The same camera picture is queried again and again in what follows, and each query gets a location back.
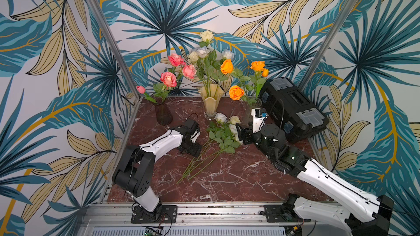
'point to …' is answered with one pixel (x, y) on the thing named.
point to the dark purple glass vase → (163, 115)
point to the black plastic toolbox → (289, 108)
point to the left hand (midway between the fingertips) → (191, 152)
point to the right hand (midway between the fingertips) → (242, 123)
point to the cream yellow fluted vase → (210, 93)
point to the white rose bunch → (222, 139)
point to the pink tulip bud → (140, 89)
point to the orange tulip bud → (265, 72)
